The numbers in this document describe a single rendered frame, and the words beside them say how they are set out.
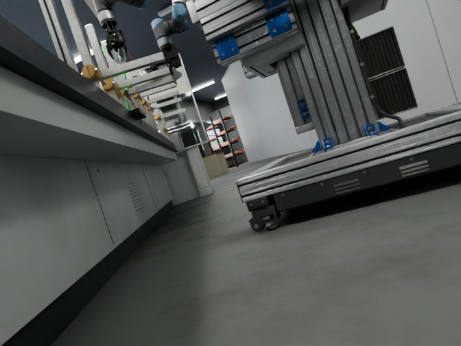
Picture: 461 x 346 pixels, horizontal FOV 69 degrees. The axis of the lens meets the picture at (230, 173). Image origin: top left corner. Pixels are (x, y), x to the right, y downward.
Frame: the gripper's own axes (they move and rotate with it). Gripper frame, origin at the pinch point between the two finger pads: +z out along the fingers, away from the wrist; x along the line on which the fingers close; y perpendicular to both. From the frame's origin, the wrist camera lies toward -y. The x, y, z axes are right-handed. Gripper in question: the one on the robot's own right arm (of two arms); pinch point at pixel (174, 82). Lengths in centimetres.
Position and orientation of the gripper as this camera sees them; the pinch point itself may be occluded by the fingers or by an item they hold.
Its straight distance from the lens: 195.3
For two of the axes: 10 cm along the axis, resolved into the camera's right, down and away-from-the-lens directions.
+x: -0.7, -0.1, 10.0
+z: 3.3, 9.4, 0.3
